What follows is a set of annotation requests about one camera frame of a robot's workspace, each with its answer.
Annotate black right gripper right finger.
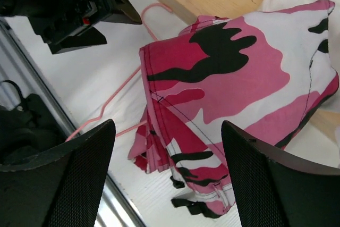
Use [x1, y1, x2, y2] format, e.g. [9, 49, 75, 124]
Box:
[222, 121, 339, 226]

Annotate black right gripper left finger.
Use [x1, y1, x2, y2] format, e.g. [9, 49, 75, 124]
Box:
[1, 120, 116, 226]

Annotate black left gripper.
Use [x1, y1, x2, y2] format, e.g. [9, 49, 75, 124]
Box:
[1, 0, 142, 54]

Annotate pink wire hanger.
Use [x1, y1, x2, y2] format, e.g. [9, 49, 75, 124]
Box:
[66, 3, 173, 142]

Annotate pink camouflage trousers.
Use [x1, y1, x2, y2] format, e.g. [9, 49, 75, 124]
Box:
[128, 0, 339, 218]

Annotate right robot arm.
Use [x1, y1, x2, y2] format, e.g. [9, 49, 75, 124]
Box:
[1, 71, 339, 226]

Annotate aluminium mounting rail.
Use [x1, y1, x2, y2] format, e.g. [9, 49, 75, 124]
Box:
[1, 20, 144, 226]

